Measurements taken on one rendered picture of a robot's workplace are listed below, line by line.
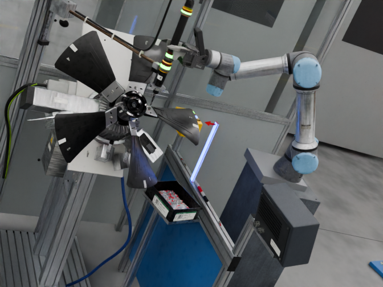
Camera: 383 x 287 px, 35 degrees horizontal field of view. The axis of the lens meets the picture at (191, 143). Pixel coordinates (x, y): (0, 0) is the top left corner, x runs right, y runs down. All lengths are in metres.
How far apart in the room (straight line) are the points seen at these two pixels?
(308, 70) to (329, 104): 4.04
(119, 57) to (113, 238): 1.37
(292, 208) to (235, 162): 1.71
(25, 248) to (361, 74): 4.31
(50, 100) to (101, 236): 1.43
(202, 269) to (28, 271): 0.98
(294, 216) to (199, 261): 0.75
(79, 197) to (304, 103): 1.13
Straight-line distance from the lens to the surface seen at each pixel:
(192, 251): 2.87
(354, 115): 6.84
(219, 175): 3.91
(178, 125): 2.65
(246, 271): 3.12
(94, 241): 3.77
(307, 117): 2.71
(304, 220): 2.19
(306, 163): 2.77
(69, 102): 2.63
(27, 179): 3.56
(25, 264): 3.35
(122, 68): 2.88
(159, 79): 2.57
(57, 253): 3.11
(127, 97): 2.55
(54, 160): 2.98
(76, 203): 2.93
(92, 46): 2.56
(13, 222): 3.72
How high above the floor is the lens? 2.18
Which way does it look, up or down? 23 degrees down
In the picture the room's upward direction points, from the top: 23 degrees clockwise
